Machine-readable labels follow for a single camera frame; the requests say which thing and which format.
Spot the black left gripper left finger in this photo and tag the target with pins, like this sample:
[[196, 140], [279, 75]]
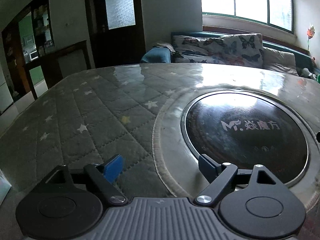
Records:
[[98, 179]]

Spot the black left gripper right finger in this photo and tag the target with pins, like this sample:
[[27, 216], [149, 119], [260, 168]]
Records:
[[223, 179]]

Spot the round black induction cooktop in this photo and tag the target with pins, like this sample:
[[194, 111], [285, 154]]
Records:
[[246, 129]]

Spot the dark wooden side table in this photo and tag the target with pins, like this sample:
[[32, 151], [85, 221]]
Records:
[[50, 65]]

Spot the white refrigerator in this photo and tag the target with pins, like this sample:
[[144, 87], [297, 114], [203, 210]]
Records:
[[5, 96]]

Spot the beige plain cushion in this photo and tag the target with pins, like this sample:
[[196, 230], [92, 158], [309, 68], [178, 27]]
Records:
[[279, 61]]

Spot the butterfly print pillow upright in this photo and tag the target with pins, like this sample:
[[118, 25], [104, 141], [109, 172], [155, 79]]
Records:
[[243, 50]]

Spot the butterfly print pillow lying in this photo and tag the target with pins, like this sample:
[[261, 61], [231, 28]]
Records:
[[189, 49]]

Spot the blue folded blanket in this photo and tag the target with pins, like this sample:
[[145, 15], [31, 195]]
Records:
[[157, 55]]

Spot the blue bench sofa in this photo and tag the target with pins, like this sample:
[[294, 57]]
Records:
[[305, 65]]

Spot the dark door with glass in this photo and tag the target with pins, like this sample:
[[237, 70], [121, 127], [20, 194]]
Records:
[[116, 31]]

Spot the red flower decoration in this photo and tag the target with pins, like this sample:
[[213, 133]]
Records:
[[310, 34]]

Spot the green framed window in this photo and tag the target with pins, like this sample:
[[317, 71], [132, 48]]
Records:
[[276, 13]]

